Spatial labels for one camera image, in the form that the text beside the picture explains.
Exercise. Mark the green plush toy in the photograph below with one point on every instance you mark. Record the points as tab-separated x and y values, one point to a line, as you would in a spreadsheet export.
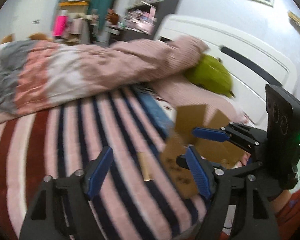
210	74

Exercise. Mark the dark shelving unit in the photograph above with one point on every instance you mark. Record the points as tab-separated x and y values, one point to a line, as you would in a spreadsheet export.
139	18

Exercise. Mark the pink bottle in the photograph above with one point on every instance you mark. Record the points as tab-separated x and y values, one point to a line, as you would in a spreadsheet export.
60	23

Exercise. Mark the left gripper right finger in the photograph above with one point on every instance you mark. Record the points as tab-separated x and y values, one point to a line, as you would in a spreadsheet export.
253	219

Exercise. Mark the patchwork pink grey quilt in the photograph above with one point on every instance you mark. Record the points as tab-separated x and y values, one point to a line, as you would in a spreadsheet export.
38	74

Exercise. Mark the person's right hand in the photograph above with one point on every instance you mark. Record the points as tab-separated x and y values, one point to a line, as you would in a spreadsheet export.
281	201

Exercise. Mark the striped pink fleece blanket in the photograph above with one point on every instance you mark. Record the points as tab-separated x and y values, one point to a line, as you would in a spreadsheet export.
61	140

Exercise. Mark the cardboard box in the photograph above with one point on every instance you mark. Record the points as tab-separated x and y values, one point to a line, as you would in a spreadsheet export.
180	136

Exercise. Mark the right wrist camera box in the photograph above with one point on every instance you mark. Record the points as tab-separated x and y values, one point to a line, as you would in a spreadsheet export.
282	148

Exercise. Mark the white headboard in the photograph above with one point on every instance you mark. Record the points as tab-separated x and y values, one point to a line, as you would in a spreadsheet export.
251	62

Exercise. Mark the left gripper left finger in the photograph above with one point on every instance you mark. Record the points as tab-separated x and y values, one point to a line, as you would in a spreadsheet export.
60	208

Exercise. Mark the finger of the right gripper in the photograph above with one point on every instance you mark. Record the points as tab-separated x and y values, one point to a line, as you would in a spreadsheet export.
218	135
181	161

